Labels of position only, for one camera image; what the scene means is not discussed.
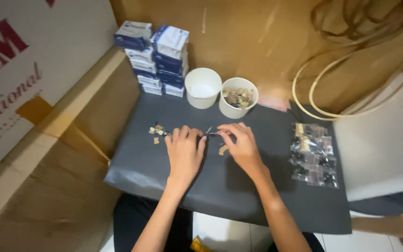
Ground small brown cardboard box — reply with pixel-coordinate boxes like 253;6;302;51
350;211;403;241

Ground person's black trousers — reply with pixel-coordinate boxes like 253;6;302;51
113;193;325;252

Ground brown cardboard carton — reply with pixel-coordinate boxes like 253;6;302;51
0;46;141;252

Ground pink paper sheet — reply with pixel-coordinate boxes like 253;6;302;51
257;94;290;113

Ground person's left hand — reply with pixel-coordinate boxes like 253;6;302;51
164;125;208;182

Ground cluster of tan pieces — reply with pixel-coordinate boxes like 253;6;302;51
148;124;171;137

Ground stack of blue white boxes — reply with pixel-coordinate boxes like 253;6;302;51
114;20;190;98

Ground pile of clear plastic bags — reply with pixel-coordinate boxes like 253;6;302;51
288;122;339;189

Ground empty white paper cup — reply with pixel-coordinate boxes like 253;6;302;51
184;67;222;110

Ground yellow packet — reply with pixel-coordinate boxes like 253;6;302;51
190;235;212;252

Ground black mat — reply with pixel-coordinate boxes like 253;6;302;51
104;92;352;235

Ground person's right hand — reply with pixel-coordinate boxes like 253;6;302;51
216;122;269;176

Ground white chair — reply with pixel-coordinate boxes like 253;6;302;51
332;65;403;216

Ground white carton with red print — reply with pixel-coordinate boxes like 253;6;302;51
0;0;119;186

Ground heap of tan pieces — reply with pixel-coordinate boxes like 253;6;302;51
222;87;254;109

